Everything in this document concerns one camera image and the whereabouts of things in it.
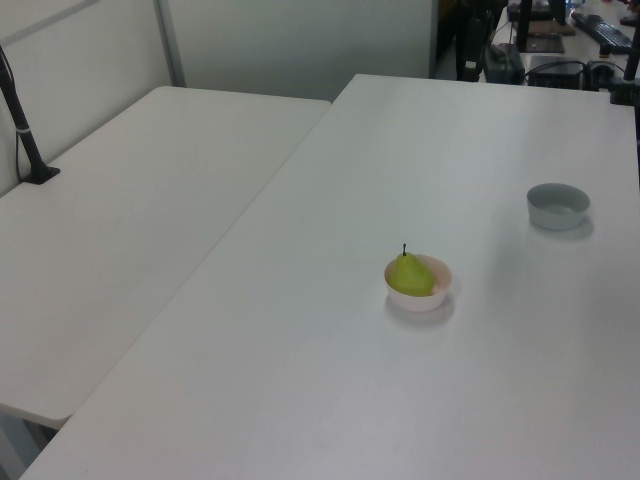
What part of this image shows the green pear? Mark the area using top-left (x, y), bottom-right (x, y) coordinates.
top-left (388, 242), bottom-right (436, 298)

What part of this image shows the pink bowl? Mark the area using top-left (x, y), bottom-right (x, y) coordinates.
top-left (383, 253), bottom-right (454, 314)

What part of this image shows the gray bowl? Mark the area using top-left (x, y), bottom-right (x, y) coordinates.
top-left (525, 182), bottom-right (592, 232)

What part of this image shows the white side table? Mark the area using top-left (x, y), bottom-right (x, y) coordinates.
top-left (0, 85), bottom-right (333, 430)

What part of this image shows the black folded stand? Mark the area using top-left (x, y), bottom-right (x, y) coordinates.
top-left (453, 0), bottom-right (494, 83)

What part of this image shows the black bag with green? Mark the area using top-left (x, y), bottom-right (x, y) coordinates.
top-left (481, 42), bottom-right (527, 85)

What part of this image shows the black equipment box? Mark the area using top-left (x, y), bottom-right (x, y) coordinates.
top-left (526, 54), bottom-right (587, 90)

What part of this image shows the black desk mat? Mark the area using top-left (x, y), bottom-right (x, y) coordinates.
top-left (521, 33), bottom-right (567, 54)

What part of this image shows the brown desk board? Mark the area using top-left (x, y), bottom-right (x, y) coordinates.
top-left (527, 18), bottom-right (577, 37)

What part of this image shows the black keyboard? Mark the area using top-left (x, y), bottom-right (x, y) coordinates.
top-left (570, 10), bottom-right (634, 51)

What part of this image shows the metal partition post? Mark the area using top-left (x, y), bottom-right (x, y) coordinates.
top-left (152, 0), bottom-right (189, 89)

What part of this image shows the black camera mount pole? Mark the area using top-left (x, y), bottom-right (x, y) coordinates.
top-left (0, 43), bottom-right (62, 187)
top-left (608, 29), bottom-right (640, 107)

